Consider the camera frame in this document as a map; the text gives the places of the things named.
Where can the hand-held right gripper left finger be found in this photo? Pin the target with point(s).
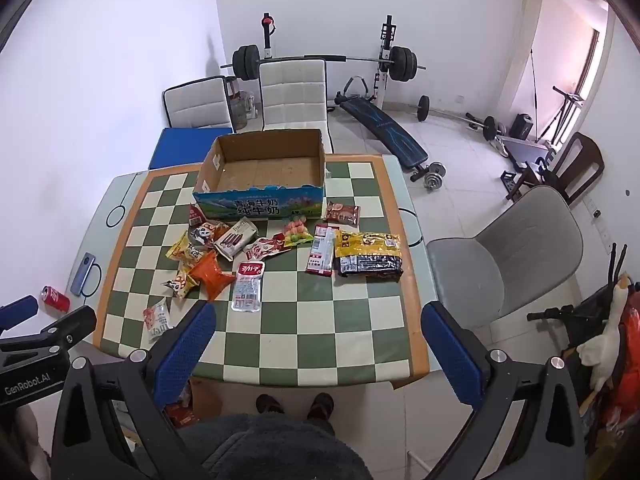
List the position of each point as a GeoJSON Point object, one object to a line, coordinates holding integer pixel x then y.
{"type": "Point", "coordinates": [182, 355]}

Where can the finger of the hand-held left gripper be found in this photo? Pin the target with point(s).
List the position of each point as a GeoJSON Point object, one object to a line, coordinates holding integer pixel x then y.
{"type": "Point", "coordinates": [67, 327]}
{"type": "Point", "coordinates": [17, 309]}

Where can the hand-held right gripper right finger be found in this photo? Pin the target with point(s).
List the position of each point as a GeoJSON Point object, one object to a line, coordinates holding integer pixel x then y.
{"type": "Point", "coordinates": [452, 355]}

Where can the small yellow orange packet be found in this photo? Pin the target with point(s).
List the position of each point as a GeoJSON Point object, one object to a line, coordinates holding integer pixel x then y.
{"type": "Point", "coordinates": [180, 284]}

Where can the orange snack packet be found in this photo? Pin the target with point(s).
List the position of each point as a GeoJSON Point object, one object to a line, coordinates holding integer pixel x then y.
{"type": "Point", "coordinates": [212, 277]}

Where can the yellow snack packet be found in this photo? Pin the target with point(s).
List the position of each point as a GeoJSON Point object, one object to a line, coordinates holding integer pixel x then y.
{"type": "Point", "coordinates": [181, 250]}

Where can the white cookie packet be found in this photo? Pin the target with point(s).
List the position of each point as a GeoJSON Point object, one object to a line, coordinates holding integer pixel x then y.
{"type": "Point", "coordinates": [234, 240]}

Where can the large yellow black packet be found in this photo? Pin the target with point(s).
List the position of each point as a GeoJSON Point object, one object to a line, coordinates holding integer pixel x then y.
{"type": "Point", "coordinates": [367, 255]}

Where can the long white red packet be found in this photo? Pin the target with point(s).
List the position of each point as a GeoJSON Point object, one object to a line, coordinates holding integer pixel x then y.
{"type": "Point", "coordinates": [320, 252]}

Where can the colourful candy bag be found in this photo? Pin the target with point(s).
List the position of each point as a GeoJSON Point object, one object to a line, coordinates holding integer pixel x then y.
{"type": "Point", "coordinates": [296, 231]}

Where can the printed cardboard box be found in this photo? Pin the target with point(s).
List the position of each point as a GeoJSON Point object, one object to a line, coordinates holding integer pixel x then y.
{"type": "Point", "coordinates": [260, 205]}

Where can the red soda can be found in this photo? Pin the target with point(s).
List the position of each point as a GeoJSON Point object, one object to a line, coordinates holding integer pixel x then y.
{"type": "Point", "coordinates": [55, 297]}

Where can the small white red packet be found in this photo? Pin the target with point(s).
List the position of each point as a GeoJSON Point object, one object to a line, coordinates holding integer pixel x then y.
{"type": "Point", "coordinates": [157, 317]}

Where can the brown carton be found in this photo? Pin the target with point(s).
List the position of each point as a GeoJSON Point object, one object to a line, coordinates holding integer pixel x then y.
{"type": "Point", "coordinates": [205, 400]}

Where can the grey blue flat device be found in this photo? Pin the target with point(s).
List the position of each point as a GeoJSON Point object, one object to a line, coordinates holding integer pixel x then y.
{"type": "Point", "coordinates": [84, 270]}

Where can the white packet red label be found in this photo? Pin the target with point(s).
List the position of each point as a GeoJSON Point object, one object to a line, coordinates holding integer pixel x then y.
{"type": "Point", "coordinates": [247, 290]}

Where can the person's left slipper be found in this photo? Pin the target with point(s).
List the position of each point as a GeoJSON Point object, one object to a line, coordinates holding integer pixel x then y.
{"type": "Point", "coordinates": [270, 404]}

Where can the person's slipper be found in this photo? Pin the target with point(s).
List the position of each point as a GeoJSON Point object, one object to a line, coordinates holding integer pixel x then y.
{"type": "Point", "coordinates": [270, 404]}
{"type": "Point", "coordinates": [320, 405]}

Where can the black scooter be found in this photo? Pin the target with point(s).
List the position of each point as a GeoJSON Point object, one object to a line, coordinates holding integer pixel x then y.
{"type": "Point", "coordinates": [550, 314]}

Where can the panda print snack packet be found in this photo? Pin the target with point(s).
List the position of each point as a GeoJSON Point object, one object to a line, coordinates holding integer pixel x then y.
{"type": "Point", "coordinates": [201, 234]}

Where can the grey shell chair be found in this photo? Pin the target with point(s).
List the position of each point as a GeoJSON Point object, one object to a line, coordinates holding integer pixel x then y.
{"type": "Point", "coordinates": [525, 250]}

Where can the green white checkered mat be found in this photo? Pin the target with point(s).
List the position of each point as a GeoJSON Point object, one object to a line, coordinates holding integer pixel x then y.
{"type": "Point", "coordinates": [325, 320]}

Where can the red white snack packet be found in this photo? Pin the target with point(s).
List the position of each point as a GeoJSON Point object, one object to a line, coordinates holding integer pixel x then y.
{"type": "Point", "coordinates": [265, 247]}

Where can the small red snack packet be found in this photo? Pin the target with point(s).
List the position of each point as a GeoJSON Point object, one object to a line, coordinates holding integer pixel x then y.
{"type": "Point", "coordinates": [195, 215]}

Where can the person's right slipper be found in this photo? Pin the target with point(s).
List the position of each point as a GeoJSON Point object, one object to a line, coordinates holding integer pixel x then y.
{"type": "Point", "coordinates": [320, 405]}

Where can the white plush goose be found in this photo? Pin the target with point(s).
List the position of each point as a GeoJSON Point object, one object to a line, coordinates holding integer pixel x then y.
{"type": "Point", "coordinates": [607, 340]}

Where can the chrome dumbbell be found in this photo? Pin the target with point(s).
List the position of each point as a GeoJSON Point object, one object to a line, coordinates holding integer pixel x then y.
{"type": "Point", "coordinates": [430, 182]}
{"type": "Point", "coordinates": [436, 168]}

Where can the orange bag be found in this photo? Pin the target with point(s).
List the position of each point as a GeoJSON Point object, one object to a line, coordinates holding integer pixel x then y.
{"type": "Point", "coordinates": [625, 390]}

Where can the brown snack packet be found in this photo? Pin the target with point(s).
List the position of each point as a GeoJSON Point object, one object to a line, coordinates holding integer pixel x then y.
{"type": "Point", "coordinates": [342, 212]}

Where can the blue cushion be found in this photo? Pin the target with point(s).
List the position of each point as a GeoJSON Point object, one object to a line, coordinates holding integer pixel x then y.
{"type": "Point", "coordinates": [175, 152]}

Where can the flat panel board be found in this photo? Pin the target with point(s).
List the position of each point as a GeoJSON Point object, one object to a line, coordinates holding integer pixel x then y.
{"type": "Point", "coordinates": [525, 152]}

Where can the dark blue sit-up bench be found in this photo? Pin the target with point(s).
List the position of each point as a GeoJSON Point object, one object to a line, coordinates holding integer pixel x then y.
{"type": "Point", "coordinates": [395, 137]}

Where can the dark wooden chair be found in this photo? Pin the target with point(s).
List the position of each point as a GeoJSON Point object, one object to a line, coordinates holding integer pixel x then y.
{"type": "Point", "coordinates": [580, 157]}

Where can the black speaker box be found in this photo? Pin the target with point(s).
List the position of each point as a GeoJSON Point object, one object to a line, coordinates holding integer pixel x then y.
{"type": "Point", "coordinates": [522, 126]}

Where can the thin barbell small plates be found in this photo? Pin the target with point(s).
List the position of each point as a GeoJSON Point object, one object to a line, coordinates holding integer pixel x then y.
{"type": "Point", "coordinates": [423, 108]}

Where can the barbell with black plates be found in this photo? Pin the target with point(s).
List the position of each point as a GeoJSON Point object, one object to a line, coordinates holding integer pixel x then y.
{"type": "Point", "coordinates": [247, 62]}

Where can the white barbell rack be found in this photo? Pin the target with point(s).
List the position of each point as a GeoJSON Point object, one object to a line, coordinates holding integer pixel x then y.
{"type": "Point", "coordinates": [385, 40]}

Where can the white padded chair black frame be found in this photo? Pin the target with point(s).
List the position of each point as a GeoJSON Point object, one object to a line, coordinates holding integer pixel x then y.
{"type": "Point", "coordinates": [197, 105]}
{"type": "Point", "coordinates": [292, 95]}

